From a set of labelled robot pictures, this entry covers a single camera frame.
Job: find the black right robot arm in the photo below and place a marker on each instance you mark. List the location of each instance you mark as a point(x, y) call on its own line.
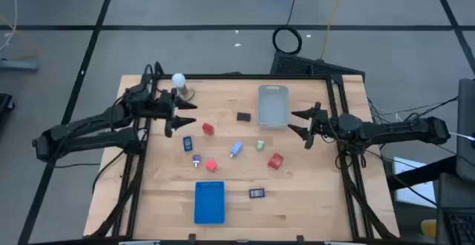
point(401, 130)

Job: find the pink-red cube charger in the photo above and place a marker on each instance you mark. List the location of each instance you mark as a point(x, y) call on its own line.
point(211, 165)

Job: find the dark navy digital timer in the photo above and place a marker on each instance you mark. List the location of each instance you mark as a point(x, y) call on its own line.
point(257, 193)

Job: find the black table edge clip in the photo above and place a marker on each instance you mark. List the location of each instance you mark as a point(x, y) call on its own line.
point(192, 237)
point(300, 238)

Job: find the grey floor bar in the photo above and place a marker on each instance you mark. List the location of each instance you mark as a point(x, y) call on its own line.
point(18, 65)

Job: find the grey monitor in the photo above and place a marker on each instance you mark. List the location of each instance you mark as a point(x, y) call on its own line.
point(467, 126)

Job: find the black keyboard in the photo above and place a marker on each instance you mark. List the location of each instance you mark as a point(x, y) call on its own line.
point(462, 228)

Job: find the small black box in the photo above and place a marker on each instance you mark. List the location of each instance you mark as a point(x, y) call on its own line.
point(243, 117)

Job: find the white paper sheet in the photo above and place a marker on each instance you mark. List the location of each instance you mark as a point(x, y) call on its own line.
point(419, 198)

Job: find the blue digital timer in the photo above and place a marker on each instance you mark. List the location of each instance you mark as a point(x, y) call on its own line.
point(187, 143)

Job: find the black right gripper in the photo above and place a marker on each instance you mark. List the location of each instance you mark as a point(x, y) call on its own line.
point(321, 124)

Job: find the black aluminium table frame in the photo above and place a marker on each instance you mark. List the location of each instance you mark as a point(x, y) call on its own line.
point(259, 76)

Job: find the black mesh panel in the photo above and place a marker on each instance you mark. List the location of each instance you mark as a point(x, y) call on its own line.
point(293, 65)

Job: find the black floor equipment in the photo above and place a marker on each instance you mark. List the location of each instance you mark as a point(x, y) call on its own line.
point(4, 105)

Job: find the grey plastic bin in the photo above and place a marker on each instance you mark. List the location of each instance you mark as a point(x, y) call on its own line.
point(274, 107)

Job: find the small green charger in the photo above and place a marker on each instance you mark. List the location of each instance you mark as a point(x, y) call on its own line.
point(260, 145)

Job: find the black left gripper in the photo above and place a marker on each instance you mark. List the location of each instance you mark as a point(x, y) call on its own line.
point(168, 111)

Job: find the small dark red charger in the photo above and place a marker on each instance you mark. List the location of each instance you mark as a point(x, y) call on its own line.
point(208, 128)

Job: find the light blue charger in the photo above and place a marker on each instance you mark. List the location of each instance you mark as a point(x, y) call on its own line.
point(236, 148)

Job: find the black desk beam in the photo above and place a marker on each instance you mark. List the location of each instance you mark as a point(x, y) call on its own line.
point(423, 174)

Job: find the large red charger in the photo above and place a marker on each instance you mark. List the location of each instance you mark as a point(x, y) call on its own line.
point(276, 160)

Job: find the white bulb brass base lamp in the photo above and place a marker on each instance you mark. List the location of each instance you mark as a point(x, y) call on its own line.
point(178, 79)

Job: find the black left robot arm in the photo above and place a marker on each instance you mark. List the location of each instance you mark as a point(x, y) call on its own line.
point(96, 141)

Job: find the yellow object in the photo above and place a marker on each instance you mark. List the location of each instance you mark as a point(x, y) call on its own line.
point(429, 228)

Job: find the small purple plug adapter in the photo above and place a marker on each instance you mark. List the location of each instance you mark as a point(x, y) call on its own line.
point(196, 159)

